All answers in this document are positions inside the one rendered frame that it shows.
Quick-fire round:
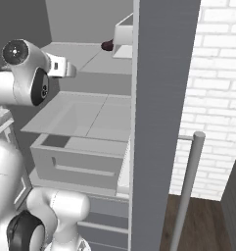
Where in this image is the grey fridge drawer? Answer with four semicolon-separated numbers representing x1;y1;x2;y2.
29;132;131;191

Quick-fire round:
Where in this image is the grey freezer drawer front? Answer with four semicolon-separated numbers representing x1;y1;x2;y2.
75;192;130;251

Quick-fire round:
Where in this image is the grey fridge shelf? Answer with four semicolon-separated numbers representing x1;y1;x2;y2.
20;90;133;143
40;41;134;76

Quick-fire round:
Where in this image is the grey fridge door handle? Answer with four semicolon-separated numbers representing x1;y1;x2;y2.
168;130;207;251

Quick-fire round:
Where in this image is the dark grey cabinet side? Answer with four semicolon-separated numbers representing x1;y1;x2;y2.
219;150;236;251

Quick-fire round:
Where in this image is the dark red strawberry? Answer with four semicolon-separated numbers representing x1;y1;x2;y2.
100;38;115;52

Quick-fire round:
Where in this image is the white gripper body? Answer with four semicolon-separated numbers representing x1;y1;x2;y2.
65;61;78;79

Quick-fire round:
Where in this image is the grey fridge door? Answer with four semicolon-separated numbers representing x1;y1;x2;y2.
127;0;202;251

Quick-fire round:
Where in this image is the white fridge door bin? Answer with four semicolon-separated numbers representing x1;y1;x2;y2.
117;136;131;196
111;12;134;60

